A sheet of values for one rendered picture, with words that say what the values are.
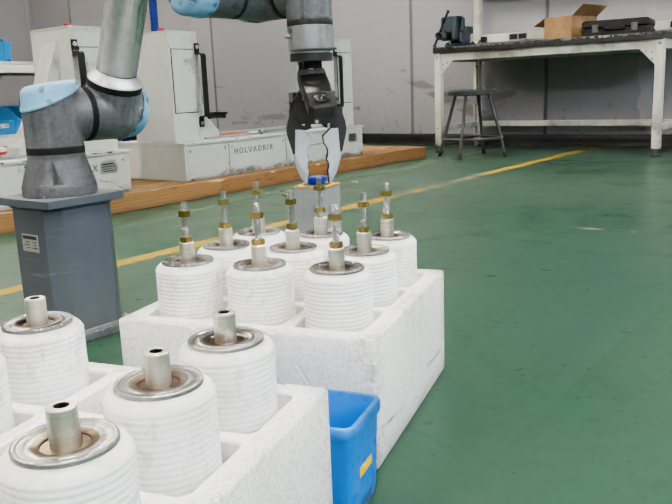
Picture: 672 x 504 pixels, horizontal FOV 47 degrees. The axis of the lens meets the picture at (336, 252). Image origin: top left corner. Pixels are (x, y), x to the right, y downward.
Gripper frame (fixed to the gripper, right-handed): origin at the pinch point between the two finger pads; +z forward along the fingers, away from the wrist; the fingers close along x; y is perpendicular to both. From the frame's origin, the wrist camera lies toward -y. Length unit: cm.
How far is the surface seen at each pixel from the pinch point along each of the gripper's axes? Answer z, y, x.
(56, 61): -30, 228, 78
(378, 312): 17.4, -23.6, -4.3
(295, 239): 8.5, -10.6, 5.6
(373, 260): 10.5, -20.1, -4.6
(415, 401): 33.2, -20.1, -10.5
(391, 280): 14.1, -19.0, -7.5
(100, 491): 12, -77, 27
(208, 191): 33, 252, 17
